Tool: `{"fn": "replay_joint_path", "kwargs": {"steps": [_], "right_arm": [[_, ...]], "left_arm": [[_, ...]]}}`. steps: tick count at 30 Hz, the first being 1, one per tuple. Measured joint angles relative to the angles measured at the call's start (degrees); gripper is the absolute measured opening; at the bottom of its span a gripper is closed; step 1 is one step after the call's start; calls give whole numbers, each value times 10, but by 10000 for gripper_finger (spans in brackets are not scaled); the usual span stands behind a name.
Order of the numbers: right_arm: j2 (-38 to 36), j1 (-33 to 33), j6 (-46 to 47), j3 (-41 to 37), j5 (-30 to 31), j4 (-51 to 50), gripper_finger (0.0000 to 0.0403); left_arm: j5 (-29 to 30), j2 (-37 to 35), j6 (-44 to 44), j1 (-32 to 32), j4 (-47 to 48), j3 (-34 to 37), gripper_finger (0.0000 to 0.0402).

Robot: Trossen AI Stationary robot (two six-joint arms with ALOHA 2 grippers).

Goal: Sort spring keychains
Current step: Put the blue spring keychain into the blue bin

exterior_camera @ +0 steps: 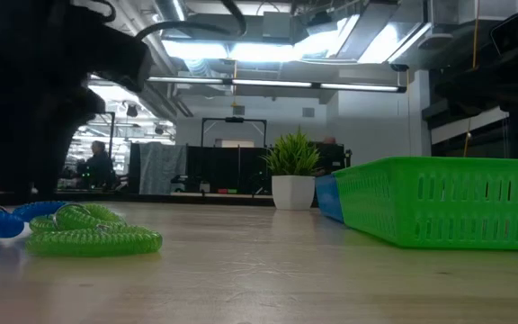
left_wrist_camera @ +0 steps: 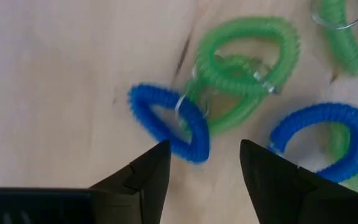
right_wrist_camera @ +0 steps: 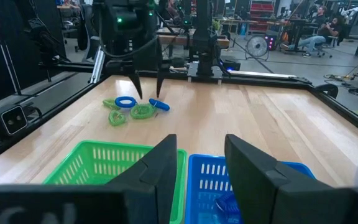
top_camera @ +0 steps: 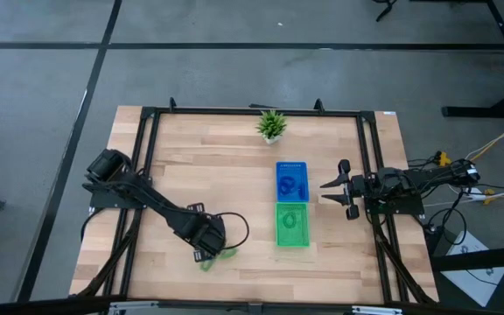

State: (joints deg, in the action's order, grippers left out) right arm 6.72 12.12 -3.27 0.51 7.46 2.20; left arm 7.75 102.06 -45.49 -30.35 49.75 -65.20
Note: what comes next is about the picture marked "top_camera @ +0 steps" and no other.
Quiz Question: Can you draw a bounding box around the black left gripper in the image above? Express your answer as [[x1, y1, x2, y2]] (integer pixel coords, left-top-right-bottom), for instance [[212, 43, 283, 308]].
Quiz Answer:
[[177, 201, 229, 263]]

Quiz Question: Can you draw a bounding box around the white cardboard box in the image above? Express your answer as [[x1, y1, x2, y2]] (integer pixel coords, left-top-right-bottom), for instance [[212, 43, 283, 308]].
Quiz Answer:
[[444, 229, 504, 307]]

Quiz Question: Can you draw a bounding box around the green plant in white pot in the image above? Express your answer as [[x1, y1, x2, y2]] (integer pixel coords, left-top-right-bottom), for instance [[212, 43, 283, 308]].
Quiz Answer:
[[255, 108, 288, 145]]

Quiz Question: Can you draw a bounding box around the black aluminium table frame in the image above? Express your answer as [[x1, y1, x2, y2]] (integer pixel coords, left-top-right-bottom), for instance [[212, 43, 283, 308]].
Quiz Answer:
[[70, 96, 439, 315]]

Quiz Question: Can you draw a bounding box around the blue spring keychain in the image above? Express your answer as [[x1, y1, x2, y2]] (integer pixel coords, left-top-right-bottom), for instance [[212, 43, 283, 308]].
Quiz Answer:
[[277, 174, 300, 188], [277, 183, 299, 198]]

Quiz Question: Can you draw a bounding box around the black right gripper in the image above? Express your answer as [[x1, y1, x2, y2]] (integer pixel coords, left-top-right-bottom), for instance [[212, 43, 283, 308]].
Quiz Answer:
[[320, 158, 369, 221]]

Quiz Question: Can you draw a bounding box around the black stand leg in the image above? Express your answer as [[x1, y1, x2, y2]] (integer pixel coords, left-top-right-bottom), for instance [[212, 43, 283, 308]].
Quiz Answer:
[[373, 0, 398, 23]]

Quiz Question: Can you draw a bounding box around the black desk frame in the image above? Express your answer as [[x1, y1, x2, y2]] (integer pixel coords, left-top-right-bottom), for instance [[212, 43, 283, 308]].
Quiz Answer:
[[442, 0, 504, 120]]

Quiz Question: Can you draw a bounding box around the blue plastic basket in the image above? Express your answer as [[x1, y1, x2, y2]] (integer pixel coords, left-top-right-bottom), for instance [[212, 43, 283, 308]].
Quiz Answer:
[[275, 161, 311, 204]]

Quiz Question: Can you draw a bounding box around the silver aluminium extrusion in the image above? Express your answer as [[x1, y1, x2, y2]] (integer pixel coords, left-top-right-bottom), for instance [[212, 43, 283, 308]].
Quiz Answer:
[[107, 300, 160, 315], [351, 304, 404, 315]]

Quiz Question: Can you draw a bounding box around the white power strip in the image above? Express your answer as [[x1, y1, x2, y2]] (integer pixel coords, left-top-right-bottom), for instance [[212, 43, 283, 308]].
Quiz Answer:
[[464, 187, 487, 203]]

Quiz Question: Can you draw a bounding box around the green plastic basket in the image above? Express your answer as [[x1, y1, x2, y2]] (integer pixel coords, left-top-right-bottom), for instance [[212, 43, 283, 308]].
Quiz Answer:
[[275, 201, 312, 249]]

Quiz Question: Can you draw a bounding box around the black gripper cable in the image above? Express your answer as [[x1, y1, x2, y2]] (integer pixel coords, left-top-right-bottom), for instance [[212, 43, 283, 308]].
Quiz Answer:
[[214, 211, 251, 253]]

